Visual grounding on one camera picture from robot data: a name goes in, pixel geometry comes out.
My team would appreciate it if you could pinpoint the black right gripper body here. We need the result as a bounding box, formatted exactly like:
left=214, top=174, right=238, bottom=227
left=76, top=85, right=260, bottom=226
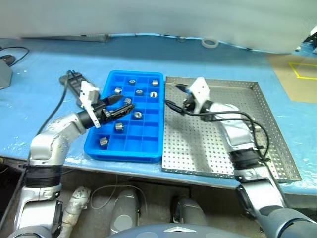
left=183, top=95, right=197, bottom=115

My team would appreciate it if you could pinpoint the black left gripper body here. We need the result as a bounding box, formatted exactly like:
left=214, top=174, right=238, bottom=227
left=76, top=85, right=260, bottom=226
left=91, top=98, right=114, bottom=122

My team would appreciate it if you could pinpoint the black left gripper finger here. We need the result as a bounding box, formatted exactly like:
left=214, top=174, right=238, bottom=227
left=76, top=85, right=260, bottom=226
left=108, top=104, right=135, bottom=119
left=103, top=94, right=124, bottom=106

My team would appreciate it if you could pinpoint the blue plastic compartment tray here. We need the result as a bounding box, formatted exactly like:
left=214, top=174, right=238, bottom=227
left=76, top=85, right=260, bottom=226
left=83, top=70, right=164, bottom=164

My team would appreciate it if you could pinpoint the perforated steel tray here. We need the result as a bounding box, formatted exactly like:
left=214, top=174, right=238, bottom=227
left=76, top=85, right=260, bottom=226
left=161, top=76, right=302, bottom=183

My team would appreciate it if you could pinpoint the black handheld device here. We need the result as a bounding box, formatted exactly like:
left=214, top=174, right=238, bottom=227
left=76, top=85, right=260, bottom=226
left=58, top=71, right=100, bottom=109

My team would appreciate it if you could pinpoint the dark metal bar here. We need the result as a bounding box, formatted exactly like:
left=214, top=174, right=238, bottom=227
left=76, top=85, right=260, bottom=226
left=21, top=34, right=109, bottom=43

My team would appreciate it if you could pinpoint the brown cardboard sheet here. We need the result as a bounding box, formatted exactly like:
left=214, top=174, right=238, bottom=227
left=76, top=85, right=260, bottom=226
left=266, top=53, right=317, bottom=104

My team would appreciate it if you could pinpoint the white wrapped tube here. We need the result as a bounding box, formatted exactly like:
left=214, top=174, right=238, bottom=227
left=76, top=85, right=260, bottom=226
left=60, top=186, right=91, bottom=238

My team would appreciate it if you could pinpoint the grey rounded robot leg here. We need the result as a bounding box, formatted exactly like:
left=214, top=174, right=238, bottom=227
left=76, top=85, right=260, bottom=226
left=108, top=189, right=139, bottom=235
left=170, top=197, right=208, bottom=226

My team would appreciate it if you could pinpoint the grey box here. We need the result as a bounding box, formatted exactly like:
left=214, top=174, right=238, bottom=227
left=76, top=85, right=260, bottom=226
left=0, top=59, right=13, bottom=90

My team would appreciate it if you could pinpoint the grey robot torso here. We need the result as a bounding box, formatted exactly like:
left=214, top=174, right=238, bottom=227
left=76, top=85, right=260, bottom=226
left=104, top=223, right=263, bottom=238

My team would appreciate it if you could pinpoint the black and white equipment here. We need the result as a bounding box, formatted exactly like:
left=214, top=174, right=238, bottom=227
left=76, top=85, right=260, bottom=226
left=301, top=26, right=317, bottom=54

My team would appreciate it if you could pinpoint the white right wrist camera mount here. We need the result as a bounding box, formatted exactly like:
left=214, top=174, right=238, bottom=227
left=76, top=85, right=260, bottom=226
left=188, top=77, right=211, bottom=114

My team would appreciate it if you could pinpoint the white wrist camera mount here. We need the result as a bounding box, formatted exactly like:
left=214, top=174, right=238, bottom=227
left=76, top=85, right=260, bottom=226
left=188, top=77, right=211, bottom=114
left=79, top=81, right=102, bottom=129

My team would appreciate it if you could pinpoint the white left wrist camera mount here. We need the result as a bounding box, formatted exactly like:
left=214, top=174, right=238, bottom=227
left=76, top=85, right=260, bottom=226
left=79, top=81, right=102, bottom=129

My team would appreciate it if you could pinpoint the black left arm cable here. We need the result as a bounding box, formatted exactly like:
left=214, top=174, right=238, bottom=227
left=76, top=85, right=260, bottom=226
left=0, top=70, right=76, bottom=224

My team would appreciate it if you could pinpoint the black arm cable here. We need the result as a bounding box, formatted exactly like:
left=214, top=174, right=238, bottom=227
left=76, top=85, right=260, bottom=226
left=185, top=110, right=271, bottom=164
left=0, top=70, right=76, bottom=224

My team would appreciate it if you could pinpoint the white plastic ring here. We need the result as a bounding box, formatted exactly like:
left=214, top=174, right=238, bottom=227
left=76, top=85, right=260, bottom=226
left=201, top=36, right=219, bottom=49

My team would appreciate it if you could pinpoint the thin grey wire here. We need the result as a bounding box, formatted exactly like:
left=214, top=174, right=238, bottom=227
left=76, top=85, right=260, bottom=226
left=90, top=175, right=149, bottom=211

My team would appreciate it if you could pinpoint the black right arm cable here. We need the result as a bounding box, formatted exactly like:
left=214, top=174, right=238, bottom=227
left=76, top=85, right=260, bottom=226
left=185, top=110, right=271, bottom=164

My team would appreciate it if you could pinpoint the black cable with plug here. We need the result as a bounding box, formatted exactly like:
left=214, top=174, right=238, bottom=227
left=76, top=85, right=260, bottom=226
left=0, top=46, right=30, bottom=68

